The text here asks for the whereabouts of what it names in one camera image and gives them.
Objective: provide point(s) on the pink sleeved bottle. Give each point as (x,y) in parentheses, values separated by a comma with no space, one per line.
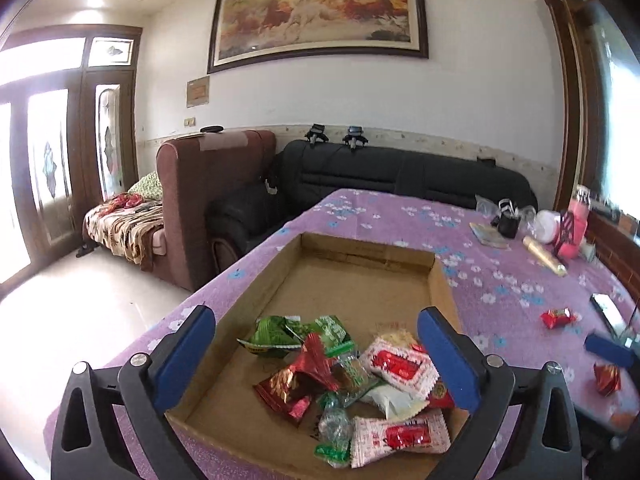
(580,206)

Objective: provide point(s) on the cardboard tray box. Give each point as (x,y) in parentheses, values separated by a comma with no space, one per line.
(344,289)

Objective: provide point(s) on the patterned blanket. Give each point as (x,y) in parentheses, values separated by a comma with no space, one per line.
(131,224)

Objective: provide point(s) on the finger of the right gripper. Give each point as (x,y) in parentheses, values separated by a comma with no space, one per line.
(610,350)

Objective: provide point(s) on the green peas snack bag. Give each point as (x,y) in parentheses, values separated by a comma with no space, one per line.
(326,332)

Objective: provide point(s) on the cream lotion tube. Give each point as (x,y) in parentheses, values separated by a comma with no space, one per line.
(544,256)

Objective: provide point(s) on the red bar snack pack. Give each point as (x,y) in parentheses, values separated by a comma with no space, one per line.
(558,318)

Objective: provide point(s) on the small olive notebook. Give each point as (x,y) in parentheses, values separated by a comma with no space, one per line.
(488,236)

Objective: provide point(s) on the maroon armchair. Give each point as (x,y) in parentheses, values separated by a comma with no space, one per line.
(194,171)

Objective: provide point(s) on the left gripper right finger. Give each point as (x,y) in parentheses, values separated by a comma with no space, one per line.
(544,443)

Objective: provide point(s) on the white red snack packet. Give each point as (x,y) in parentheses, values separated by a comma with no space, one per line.
(408,370)

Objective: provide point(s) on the black pen cup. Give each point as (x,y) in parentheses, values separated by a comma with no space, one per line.
(507,221)

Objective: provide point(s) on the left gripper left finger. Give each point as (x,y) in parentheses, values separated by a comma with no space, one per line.
(88,442)

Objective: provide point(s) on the red gold foil packet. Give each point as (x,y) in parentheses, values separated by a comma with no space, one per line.
(607,378)

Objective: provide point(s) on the dark green snack bag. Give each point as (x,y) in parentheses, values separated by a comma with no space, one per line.
(273,337)

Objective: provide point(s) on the olive snack clear packet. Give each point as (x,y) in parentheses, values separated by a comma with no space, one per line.
(354,379)

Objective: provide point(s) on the white round jar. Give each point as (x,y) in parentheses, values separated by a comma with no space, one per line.
(546,226)

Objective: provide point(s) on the purple floral tablecloth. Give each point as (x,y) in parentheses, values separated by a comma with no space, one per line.
(500,294)

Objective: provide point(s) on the red foil snack bag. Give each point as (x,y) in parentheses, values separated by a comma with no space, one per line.
(290,391)

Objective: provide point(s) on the black leather sofa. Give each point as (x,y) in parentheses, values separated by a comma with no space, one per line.
(302,175)

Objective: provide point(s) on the black phone stand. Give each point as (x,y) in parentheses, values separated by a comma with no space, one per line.
(565,234)

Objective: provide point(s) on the clear green candy bag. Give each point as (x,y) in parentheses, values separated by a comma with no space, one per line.
(335,432)

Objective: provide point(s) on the beige wafer snack pack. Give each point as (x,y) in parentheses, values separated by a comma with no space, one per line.
(399,338)

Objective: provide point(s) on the black smartphone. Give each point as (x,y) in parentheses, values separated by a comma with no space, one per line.
(610,315)

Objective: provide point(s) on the clear plastic cup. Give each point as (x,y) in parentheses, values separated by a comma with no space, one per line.
(527,216)

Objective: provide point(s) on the framed horse painting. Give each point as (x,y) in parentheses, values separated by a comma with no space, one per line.
(246,32)

